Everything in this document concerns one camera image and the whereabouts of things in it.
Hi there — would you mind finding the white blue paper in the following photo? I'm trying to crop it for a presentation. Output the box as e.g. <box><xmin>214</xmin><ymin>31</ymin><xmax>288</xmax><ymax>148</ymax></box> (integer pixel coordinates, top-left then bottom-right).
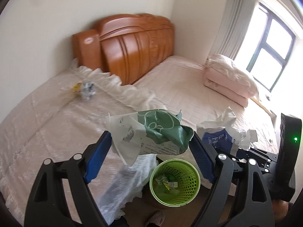
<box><xmin>196</xmin><ymin>107</ymin><xmax>258</xmax><ymax>156</ymax></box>

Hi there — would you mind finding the green white plastic bag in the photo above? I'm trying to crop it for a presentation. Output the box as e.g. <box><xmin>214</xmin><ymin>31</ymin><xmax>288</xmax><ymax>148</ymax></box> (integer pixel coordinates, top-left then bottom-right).
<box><xmin>106</xmin><ymin>109</ymin><xmax>194</xmax><ymax>166</ymax></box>

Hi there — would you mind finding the green mesh trash bin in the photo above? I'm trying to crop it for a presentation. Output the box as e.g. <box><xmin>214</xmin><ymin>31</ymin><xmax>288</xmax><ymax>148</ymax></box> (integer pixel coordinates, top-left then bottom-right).
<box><xmin>149</xmin><ymin>159</ymin><xmax>200</xmax><ymax>208</ymax></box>

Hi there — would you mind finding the yellow wrapper trash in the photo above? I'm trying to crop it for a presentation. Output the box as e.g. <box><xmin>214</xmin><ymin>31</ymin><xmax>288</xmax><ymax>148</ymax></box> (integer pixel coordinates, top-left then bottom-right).
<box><xmin>72</xmin><ymin>82</ymin><xmax>82</xmax><ymax>93</ymax></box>

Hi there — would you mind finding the crumpled silver paper trash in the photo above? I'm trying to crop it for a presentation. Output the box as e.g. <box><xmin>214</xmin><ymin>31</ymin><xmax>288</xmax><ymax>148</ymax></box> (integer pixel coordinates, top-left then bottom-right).
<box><xmin>80</xmin><ymin>82</ymin><xmax>95</xmax><ymax>100</ymax></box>

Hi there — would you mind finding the person's right hand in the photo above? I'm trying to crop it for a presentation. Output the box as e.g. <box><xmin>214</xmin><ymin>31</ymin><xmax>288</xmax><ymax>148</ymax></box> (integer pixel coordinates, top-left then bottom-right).
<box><xmin>272</xmin><ymin>199</ymin><xmax>293</xmax><ymax>225</ymax></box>

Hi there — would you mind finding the folded pink quilt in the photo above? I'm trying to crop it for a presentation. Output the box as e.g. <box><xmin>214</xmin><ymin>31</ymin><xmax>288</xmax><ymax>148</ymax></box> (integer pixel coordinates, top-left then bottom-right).
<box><xmin>203</xmin><ymin>69</ymin><xmax>248</xmax><ymax>108</ymax></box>

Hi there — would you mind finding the pink slipper foot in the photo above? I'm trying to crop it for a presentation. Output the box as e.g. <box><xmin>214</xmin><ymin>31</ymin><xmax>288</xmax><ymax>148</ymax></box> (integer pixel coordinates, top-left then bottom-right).
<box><xmin>145</xmin><ymin>211</ymin><xmax>165</xmax><ymax>227</ymax></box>

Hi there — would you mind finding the dark framed window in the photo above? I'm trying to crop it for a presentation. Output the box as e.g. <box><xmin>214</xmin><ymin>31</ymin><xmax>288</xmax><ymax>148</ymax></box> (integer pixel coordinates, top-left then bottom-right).
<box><xmin>246</xmin><ymin>3</ymin><xmax>296</xmax><ymax>92</ymax></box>

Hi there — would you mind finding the white frilled pillow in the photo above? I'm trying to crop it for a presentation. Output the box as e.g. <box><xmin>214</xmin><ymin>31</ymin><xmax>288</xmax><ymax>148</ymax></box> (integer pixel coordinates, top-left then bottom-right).
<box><xmin>204</xmin><ymin>54</ymin><xmax>259</xmax><ymax>99</ymax></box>

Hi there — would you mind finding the bed with pink sheet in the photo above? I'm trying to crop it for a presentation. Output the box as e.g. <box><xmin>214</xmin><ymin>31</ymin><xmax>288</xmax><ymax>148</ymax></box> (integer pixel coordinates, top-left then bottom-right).
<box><xmin>132</xmin><ymin>55</ymin><xmax>280</xmax><ymax>194</ymax></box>

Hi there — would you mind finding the grey vertical curtain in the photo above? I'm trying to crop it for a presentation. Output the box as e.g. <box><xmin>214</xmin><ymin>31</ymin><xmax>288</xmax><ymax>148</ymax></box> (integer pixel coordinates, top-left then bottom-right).
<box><xmin>209</xmin><ymin>0</ymin><xmax>257</xmax><ymax>60</ymax></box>

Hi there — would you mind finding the wooden headboard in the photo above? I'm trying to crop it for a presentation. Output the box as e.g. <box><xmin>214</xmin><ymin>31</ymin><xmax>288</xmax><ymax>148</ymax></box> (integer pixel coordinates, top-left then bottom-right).
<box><xmin>72</xmin><ymin>13</ymin><xmax>175</xmax><ymax>85</ymax></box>

